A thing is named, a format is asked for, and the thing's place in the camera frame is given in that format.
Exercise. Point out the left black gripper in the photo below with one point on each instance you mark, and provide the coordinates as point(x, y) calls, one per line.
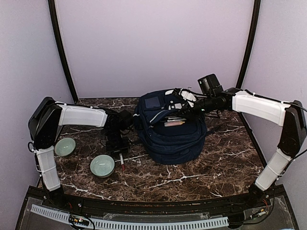
point(123, 149)

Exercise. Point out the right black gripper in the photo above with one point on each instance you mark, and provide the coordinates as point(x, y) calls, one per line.
point(186, 107)

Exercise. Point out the red capped white marker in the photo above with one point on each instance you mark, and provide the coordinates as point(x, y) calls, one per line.
point(122, 161)

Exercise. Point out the pink pencil-shaped eraser tube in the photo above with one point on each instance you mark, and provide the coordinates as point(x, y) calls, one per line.
point(173, 123)

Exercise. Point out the navy blue student backpack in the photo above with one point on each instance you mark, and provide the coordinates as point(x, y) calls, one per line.
point(167, 144)

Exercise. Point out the black capped white marker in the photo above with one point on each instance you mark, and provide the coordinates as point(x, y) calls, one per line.
point(173, 118)

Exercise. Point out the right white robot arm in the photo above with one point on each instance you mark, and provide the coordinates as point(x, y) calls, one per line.
point(288, 115)

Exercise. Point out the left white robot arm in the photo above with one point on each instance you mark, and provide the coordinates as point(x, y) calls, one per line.
point(50, 114)

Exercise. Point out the near celadon green bowl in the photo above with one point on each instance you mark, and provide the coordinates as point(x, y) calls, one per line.
point(102, 166)

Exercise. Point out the celadon green bowl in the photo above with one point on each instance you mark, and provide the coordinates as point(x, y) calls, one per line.
point(102, 166)
point(65, 147)

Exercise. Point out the far celadon green bowl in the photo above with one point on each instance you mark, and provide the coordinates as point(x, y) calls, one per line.
point(65, 147)

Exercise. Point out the small green circuit board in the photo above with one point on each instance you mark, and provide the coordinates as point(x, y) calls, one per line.
point(78, 221)

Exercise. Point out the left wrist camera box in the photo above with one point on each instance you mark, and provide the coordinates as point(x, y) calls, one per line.
point(125, 119)

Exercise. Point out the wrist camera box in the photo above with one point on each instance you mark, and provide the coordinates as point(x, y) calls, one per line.
point(210, 85)
point(125, 119)

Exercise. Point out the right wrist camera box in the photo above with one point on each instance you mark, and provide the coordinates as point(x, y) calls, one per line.
point(210, 85)

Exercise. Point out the white slotted cable duct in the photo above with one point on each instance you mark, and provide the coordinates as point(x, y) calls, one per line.
point(126, 222)

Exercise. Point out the right black frame post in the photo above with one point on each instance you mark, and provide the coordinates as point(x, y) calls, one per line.
point(250, 42)

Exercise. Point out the black frame post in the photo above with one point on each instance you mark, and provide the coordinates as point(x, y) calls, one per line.
point(250, 42)
point(60, 48)

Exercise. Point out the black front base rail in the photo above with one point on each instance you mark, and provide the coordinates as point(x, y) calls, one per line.
point(97, 207)

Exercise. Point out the left black frame post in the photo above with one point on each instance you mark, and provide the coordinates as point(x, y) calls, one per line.
point(60, 48)

